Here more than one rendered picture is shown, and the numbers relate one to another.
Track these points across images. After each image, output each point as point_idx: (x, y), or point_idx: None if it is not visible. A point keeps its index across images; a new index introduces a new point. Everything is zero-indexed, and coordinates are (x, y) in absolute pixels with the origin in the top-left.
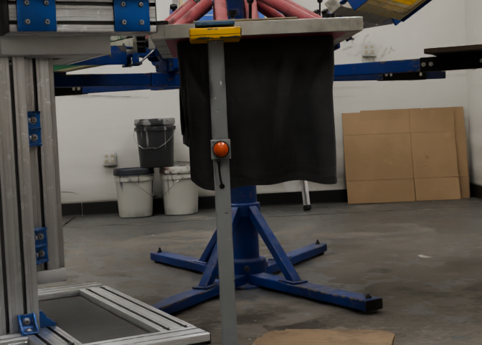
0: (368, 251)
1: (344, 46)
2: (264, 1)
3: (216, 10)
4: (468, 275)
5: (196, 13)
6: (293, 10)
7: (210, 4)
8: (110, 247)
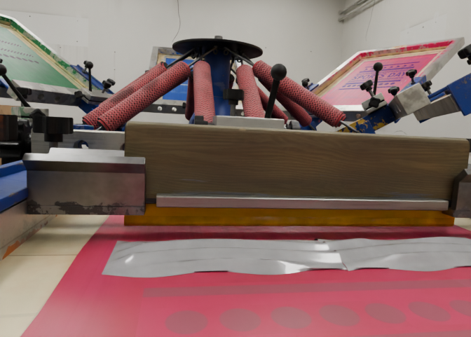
0: None
1: (264, 112)
2: (263, 77)
3: (197, 83)
4: None
5: (165, 85)
6: (308, 96)
7: (187, 73)
8: None
